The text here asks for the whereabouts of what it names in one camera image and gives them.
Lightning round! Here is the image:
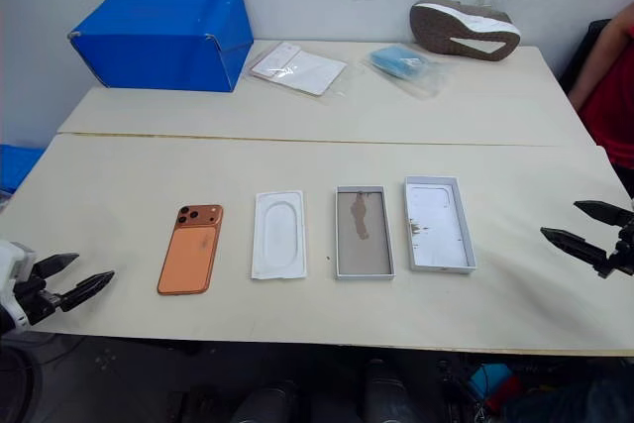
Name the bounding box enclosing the blue plastic bin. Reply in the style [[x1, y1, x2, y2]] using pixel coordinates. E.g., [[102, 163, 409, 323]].
[[0, 143, 47, 196]]

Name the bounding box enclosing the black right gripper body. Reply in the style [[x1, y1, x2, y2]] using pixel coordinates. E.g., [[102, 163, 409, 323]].
[[595, 217, 634, 278]]

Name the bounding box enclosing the orange smartphone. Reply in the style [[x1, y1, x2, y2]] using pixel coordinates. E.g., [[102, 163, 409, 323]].
[[157, 203, 225, 296]]

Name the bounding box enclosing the person in red shirt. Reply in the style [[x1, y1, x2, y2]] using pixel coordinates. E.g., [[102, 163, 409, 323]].
[[578, 44, 634, 171]]

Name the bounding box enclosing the white moulded tray insert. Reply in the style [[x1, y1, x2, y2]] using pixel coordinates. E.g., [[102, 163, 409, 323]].
[[250, 188, 309, 281]]

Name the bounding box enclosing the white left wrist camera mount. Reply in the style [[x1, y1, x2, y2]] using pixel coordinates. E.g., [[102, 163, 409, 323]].
[[0, 239, 39, 333]]

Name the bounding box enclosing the plastic bag with blue cloth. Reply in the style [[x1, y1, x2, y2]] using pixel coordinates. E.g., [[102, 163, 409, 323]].
[[361, 44, 443, 101]]

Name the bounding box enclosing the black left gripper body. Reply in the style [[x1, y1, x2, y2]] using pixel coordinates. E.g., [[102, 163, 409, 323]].
[[14, 271, 64, 326]]

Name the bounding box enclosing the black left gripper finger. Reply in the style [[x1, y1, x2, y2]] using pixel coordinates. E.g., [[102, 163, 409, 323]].
[[32, 253, 81, 291], [58, 269, 117, 313]]

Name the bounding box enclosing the white phone box lid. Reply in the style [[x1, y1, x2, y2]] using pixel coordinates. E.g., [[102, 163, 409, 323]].
[[403, 174, 477, 273]]

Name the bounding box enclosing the plastic bag with white cards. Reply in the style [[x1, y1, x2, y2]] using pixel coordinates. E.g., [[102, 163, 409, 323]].
[[247, 41, 349, 103]]

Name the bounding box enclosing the dark rounded shape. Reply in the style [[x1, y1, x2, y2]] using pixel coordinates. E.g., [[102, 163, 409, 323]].
[[229, 379, 300, 423], [360, 358, 418, 423]]

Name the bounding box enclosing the brown shoe with white sole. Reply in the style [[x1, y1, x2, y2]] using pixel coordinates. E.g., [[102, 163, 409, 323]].
[[409, 0, 522, 63]]

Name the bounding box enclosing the phone box base grey inside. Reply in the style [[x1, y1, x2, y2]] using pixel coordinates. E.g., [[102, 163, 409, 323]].
[[334, 184, 397, 281]]

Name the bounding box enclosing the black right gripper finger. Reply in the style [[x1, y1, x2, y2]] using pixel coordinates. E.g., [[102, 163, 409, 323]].
[[573, 199, 634, 229], [539, 227, 614, 271]]

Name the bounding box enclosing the blue and red object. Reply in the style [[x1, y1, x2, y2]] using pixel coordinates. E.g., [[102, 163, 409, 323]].
[[468, 362, 526, 412]]

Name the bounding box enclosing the blue cardboard box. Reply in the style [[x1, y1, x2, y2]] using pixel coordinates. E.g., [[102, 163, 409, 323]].
[[67, 0, 255, 93]]

